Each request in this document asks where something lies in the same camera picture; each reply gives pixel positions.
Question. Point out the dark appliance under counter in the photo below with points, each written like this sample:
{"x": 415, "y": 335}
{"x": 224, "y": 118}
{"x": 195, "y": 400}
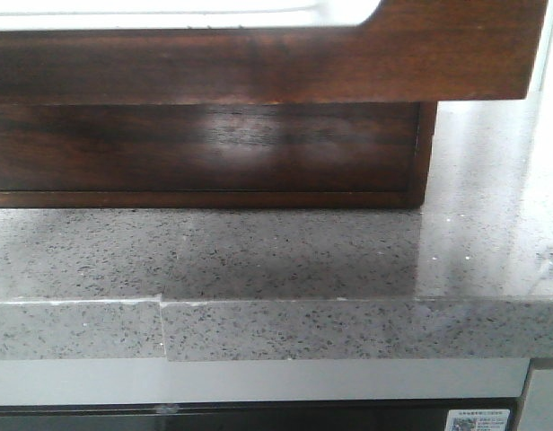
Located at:
{"x": 428, "y": 414}

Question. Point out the dark wooden drawer cabinet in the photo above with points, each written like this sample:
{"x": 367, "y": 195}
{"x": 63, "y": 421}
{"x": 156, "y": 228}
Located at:
{"x": 424, "y": 152}

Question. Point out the white QR code sticker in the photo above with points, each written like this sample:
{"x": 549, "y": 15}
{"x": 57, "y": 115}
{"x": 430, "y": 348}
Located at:
{"x": 477, "y": 420}

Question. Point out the wooden drawer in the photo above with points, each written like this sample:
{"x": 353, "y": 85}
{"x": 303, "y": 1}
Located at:
{"x": 406, "y": 51}
{"x": 213, "y": 148}

